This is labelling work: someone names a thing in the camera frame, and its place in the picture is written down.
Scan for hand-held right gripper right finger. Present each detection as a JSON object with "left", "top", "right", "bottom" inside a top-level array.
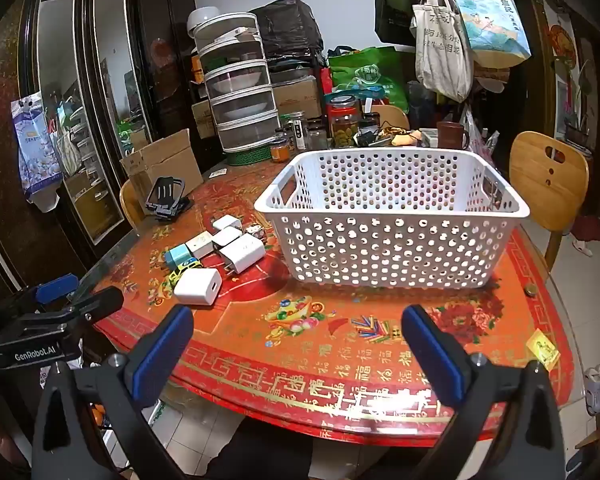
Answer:
[{"left": 401, "top": 304, "right": 568, "bottom": 480}]

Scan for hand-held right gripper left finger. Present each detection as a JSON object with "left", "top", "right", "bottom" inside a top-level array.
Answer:
[{"left": 30, "top": 304, "right": 196, "bottom": 480}]

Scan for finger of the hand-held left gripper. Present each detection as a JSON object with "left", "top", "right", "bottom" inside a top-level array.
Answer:
[
  {"left": 0, "top": 272, "right": 81, "bottom": 317},
  {"left": 15, "top": 286, "right": 126, "bottom": 333}
]

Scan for large white charger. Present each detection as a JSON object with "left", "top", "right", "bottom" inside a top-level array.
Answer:
[{"left": 173, "top": 267, "right": 223, "bottom": 307}]

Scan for light blue charger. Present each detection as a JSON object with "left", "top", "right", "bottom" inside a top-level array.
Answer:
[{"left": 163, "top": 243, "right": 193, "bottom": 273}]

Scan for white charger with dark face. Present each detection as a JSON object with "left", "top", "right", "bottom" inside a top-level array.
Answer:
[{"left": 186, "top": 232, "right": 216, "bottom": 260}]

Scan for white perforated plastic basket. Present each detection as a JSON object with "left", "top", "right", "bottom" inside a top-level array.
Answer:
[{"left": 253, "top": 149, "right": 531, "bottom": 290}]

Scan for white charger with prongs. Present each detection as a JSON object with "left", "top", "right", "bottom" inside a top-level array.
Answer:
[{"left": 218, "top": 234, "right": 267, "bottom": 277}]

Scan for small white charger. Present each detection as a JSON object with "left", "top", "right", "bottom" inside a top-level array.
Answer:
[
  {"left": 211, "top": 226, "right": 243, "bottom": 251},
  {"left": 211, "top": 214, "right": 243, "bottom": 235}
]

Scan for yellow toy car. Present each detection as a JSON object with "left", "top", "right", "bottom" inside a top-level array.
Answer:
[{"left": 166, "top": 257, "right": 202, "bottom": 288}]

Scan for red printed tablecloth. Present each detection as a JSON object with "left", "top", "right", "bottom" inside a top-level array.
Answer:
[{"left": 92, "top": 160, "right": 576, "bottom": 448}]

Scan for yellow card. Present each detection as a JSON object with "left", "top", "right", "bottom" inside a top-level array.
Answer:
[{"left": 526, "top": 329, "right": 561, "bottom": 365}]

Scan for black phone stand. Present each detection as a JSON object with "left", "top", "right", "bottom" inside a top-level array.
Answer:
[{"left": 145, "top": 176, "right": 191, "bottom": 221}]

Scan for person's dark trousers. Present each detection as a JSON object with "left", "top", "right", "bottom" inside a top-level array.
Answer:
[{"left": 212, "top": 417, "right": 431, "bottom": 480}]

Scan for open cardboard box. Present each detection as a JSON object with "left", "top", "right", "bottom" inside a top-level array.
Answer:
[{"left": 120, "top": 129, "right": 204, "bottom": 206}]

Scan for green plastic tray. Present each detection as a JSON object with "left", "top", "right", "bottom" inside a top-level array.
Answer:
[{"left": 224, "top": 147, "right": 273, "bottom": 167}]

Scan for dark red floor mat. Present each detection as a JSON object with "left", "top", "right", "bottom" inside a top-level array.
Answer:
[{"left": 562, "top": 215, "right": 600, "bottom": 243}]

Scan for brown mug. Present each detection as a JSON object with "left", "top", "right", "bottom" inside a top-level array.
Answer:
[{"left": 436, "top": 121, "right": 471, "bottom": 151}]

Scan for clear printed plastic bag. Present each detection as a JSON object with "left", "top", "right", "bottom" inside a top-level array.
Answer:
[{"left": 462, "top": 105, "right": 501, "bottom": 166}]

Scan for dark wooden cabinet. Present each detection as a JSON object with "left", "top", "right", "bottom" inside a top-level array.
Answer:
[{"left": 0, "top": 0, "right": 201, "bottom": 291}]

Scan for stacked clear storage drawers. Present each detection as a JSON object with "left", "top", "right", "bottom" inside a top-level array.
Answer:
[{"left": 186, "top": 6, "right": 281, "bottom": 153}]

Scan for pickle jar with red lid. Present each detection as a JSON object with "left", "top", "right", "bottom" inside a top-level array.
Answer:
[{"left": 328, "top": 95, "right": 359, "bottom": 148}]

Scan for brown cardboard box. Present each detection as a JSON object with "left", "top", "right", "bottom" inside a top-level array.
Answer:
[{"left": 270, "top": 76, "right": 323, "bottom": 120}]

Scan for potted plant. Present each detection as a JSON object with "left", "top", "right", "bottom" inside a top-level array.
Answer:
[{"left": 562, "top": 60, "right": 593, "bottom": 148}]

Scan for green shopping bag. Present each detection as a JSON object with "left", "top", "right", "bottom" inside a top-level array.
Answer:
[{"left": 327, "top": 46, "right": 411, "bottom": 113}]

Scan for white canvas tote bag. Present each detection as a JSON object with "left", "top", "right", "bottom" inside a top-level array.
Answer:
[{"left": 411, "top": 0, "right": 473, "bottom": 103}]

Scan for black plastic covered bundle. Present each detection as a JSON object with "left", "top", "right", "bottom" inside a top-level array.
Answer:
[{"left": 250, "top": 0, "right": 325, "bottom": 61}]

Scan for blue printed tote bag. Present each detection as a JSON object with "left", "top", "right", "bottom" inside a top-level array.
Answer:
[{"left": 450, "top": 0, "right": 532, "bottom": 68}]

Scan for black hanging bag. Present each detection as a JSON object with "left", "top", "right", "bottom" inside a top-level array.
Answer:
[{"left": 372, "top": 0, "right": 418, "bottom": 47}]

